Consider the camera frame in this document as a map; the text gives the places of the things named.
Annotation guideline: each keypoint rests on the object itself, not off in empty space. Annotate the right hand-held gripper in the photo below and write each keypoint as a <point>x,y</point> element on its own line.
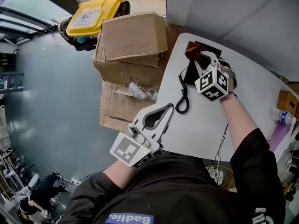
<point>210,85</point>

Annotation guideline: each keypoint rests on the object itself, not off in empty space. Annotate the black framed glass doors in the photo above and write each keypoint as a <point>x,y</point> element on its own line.
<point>28,13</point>

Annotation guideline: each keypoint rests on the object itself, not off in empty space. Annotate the black wrist band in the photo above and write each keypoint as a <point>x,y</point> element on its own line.
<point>232,94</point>

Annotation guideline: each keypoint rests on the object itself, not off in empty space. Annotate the flattened cardboard box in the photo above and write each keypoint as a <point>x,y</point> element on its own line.
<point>116,108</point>

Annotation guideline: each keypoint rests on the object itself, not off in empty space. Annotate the purple cloth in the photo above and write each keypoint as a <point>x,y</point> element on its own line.
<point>279,139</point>

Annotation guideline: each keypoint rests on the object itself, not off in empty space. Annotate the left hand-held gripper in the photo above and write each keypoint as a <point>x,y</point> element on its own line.
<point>130,148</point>

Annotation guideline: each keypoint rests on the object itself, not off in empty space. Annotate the clear plastic water bottle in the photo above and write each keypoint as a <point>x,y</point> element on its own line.
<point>281,115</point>

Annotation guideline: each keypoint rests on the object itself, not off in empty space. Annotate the person's right forearm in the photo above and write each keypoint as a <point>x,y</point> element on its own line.
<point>238,122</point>

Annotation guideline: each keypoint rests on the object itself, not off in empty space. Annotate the red-brown cloth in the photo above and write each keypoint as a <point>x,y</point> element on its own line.
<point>192,50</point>

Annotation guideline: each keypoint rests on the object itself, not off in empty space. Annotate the wicker basket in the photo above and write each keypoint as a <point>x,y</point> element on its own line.
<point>288,100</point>

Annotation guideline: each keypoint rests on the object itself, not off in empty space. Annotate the person's right hand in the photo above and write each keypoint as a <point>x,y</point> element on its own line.
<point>230,83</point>

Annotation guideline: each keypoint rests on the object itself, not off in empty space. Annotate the clear plastic wrap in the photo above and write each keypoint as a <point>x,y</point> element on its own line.
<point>139,91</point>

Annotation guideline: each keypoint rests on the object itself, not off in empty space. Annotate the yellow lid trash bin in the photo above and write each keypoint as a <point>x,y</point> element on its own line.
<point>88,17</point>

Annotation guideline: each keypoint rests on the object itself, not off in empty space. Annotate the large cardboard box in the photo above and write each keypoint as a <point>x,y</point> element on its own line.
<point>130,74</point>

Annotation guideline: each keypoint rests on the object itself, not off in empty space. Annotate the person's left forearm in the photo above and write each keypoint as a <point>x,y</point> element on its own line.
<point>119,175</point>

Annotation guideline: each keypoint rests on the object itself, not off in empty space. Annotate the black desk telephone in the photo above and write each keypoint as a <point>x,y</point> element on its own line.
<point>190,74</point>

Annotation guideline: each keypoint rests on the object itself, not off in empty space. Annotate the yellow round hoop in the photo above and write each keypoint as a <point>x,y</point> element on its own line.
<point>223,171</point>

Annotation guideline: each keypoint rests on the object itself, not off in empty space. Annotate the person's black shirt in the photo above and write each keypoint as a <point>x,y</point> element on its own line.
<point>175,190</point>

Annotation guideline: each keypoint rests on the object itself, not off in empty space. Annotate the small cardboard box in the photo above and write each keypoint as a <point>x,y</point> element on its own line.
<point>133,36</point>

